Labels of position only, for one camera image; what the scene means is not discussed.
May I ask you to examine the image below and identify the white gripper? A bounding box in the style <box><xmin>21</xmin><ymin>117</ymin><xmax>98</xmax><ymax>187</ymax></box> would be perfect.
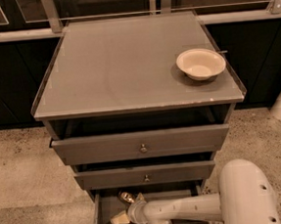
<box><xmin>111</xmin><ymin>193</ymin><xmax>148</xmax><ymax>224</ymax></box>

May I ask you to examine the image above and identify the white paper bowl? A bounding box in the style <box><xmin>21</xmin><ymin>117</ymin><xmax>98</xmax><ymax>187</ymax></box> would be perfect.
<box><xmin>176</xmin><ymin>48</ymin><xmax>226</xmax><ymax>81</ymax></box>

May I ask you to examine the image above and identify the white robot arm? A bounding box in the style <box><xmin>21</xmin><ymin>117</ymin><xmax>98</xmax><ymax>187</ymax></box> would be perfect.
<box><xmin>111</xmin><ymin>159</ymin><xmax>281</xmax><ymax>224</ymax></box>

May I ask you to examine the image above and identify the bottom grey drawer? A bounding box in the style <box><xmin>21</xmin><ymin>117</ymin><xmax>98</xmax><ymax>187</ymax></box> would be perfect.
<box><xmin>81</xmin><ymin>181</ymin><xmax>218</xmax><ymax>224</ymax></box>

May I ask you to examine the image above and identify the metal railing frame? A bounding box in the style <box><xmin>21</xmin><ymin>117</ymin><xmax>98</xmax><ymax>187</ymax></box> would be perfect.
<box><xmin>0</xmin><ymin>0</ymin><xmax>281</xmax><ymax>42</ymax></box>

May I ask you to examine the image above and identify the top drawer metal knob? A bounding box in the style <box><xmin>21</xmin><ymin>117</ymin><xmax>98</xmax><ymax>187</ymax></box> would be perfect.
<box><xmin>140</xmin><ymin>144</ymin><xmax>148</xmax><ymax>154</ymax></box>

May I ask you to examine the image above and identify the grey drawer cabinet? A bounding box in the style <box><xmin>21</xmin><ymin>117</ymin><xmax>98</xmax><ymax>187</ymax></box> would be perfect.
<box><xmin>23</xmin><ymin>6</ymin><xmax>258</xmax><ymax>224</ymax></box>

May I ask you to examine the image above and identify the grey drawer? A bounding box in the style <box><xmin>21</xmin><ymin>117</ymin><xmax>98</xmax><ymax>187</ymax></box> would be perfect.
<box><xmin>51</xmin><ymin>124</ymin><xmax>229</xmax><ymax>165</ymax></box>
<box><xmin>81</xmin><ymin>181</ymin><xmax>218</xmax><ymax>224</ymax></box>
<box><xmin>74</xmin><ymin>160</ymin><xmax>215</xmax><ymax>190</ymax></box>

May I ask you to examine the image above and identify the middle grey drawer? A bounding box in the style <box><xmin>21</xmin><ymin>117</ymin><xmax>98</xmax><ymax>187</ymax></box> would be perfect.
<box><xmin>74</xmin><ymin>160</ymin><xmax>215</xmax><ymax>190</ymax></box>

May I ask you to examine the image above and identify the top grey drawer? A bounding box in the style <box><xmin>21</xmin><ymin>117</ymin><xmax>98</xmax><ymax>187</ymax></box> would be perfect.
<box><xmin>51</xmin><ymin>124</ymin><xmax>229</xmax><ymax>165</ymax></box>

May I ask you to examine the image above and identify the orange soda can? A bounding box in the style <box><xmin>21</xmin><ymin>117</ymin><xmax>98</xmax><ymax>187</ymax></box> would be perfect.
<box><xmin>118</xmin><ymin>191</ymin><xmax>136</xmax><ymax>204</ymax></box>

